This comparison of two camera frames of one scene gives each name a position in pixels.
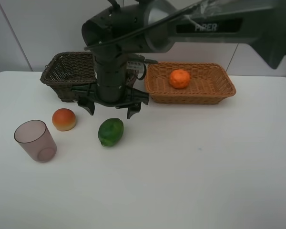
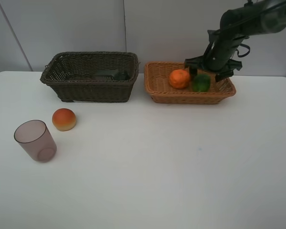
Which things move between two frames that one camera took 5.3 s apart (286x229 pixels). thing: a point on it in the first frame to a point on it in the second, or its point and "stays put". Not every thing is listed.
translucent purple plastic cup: (34, 137) stays put
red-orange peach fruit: (64, 119) stays put
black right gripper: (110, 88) to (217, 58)
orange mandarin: (179, 78) stays put
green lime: (110, 131) to (201, 83)
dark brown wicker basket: (66, 70) stays put
